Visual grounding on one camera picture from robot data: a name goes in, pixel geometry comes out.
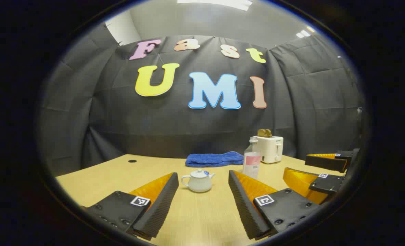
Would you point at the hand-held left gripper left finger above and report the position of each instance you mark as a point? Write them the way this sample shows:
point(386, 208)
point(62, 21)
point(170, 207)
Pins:
point(161, 205)

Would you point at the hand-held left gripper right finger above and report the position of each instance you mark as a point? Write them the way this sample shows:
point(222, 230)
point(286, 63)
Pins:
point(243, 205)

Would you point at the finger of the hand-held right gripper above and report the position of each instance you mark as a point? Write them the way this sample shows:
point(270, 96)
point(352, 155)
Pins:
point(325, 163)
point(329, 184)

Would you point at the clear water bottle pink label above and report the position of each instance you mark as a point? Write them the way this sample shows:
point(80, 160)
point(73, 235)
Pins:
point(251, 164)

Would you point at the white ceramic teacup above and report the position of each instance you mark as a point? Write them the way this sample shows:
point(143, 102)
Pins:
point(199, 185)

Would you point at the blue folded towel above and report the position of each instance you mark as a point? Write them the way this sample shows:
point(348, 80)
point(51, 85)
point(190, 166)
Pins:
point(212, 159)

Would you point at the white toaster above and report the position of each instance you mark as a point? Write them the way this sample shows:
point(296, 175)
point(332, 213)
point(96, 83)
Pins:
point(272, 148)

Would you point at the brown toast slice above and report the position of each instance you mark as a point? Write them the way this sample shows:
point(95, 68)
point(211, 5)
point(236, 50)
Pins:
point(264, 133)

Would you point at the black backdrop cloth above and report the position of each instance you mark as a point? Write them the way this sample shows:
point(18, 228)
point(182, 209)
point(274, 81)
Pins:
point(154, 126)

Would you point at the small ceiling light panel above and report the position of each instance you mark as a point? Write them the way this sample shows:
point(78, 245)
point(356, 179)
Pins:
point(305, 32)

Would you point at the long ceiling light panel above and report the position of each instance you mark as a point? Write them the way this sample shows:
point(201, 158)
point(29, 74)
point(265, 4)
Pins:
point(216, 3)

